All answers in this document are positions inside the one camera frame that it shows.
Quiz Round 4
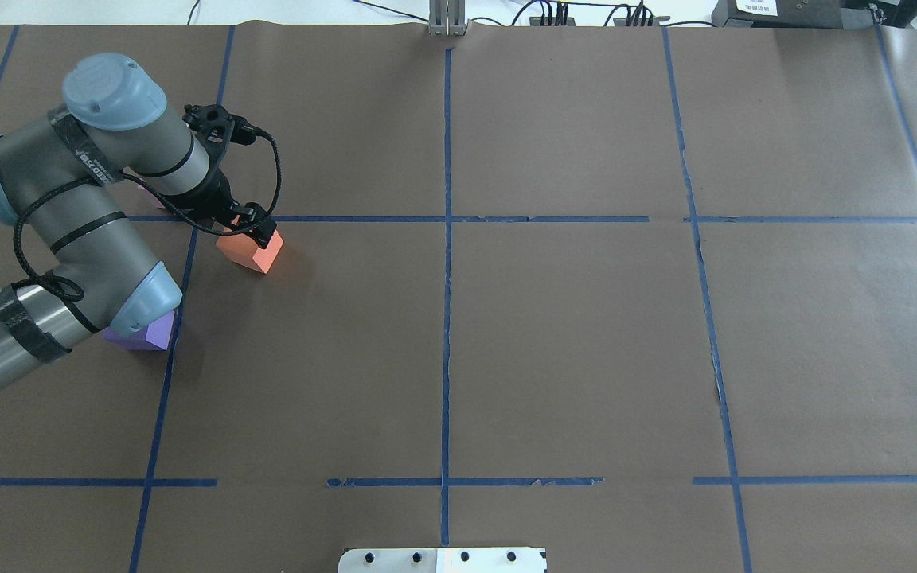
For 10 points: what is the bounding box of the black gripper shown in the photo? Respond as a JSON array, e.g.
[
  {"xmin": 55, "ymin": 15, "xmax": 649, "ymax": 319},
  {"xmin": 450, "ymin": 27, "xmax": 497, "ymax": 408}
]
[{"xmin": 181, "ymin": 171, "xmax": 277, "ymax": 249}]

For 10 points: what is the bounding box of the orange foam cube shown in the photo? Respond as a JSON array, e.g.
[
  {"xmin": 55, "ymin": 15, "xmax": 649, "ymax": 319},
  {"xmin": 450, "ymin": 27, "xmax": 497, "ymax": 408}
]
[{"xmin": 216, "ymin": 229, "xmax": 284, "ymax": 275}]

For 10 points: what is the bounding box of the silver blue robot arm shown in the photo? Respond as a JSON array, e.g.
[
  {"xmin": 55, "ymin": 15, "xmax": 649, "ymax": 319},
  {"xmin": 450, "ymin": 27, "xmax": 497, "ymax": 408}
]
[{"xmin": 0, "ymin": 53, "xmax": 280, "ymax": 391}]

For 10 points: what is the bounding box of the light pink foam cube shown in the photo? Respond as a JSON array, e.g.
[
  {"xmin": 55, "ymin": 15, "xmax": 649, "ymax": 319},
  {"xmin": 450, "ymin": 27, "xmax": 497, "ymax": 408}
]
[{"xmin": 137, "ymin": 185, "xmax": 166, "ymax": 210}]

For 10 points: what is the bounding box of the dark purple foam cube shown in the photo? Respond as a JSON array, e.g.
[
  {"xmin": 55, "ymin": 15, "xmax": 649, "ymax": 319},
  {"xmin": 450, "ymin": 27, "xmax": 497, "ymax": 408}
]
[{"xmin": 102, "ymin": 310, "xmax": 176, "ymax": 352}]

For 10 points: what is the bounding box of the black power strip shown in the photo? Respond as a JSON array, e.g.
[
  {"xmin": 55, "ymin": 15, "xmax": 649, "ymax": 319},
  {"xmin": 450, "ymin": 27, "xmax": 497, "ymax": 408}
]
[{"xmin": 521, "ymin": 3, "xmax": 670, "ymax": 28}]

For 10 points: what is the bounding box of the black control box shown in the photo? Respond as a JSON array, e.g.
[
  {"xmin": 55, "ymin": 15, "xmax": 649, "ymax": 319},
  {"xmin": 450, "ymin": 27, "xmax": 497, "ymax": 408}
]
[{"xmin": 710, "ymin": 1, "xmax": 917, "ymax": 30}]

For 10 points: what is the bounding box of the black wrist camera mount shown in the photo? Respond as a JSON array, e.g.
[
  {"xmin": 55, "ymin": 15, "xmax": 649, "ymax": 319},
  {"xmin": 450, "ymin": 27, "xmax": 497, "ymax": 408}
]
[{"xmin": 182, "ymin": 104, "xmax": 259, "ymax": 161}]

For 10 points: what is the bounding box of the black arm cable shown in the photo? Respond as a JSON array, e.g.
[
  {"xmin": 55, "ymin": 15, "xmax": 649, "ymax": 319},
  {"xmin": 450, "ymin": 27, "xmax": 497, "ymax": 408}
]
[{"xmin": 13, "ymin": 127, "xmax": 283, "ymax": 303}]

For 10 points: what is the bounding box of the aluminium frame post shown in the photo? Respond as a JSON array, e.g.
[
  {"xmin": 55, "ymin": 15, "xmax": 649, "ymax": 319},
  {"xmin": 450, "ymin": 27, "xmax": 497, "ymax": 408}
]
[{"xmin": 428, "ymin": 0, "xmax": 469, "ymax": 37}]

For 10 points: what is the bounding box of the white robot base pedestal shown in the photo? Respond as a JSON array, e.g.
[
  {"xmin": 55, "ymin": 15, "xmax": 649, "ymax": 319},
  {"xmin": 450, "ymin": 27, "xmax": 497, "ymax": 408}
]
[{"xmin": 338, "ymin": 547, "xmax": 548, "ymax": 572}]

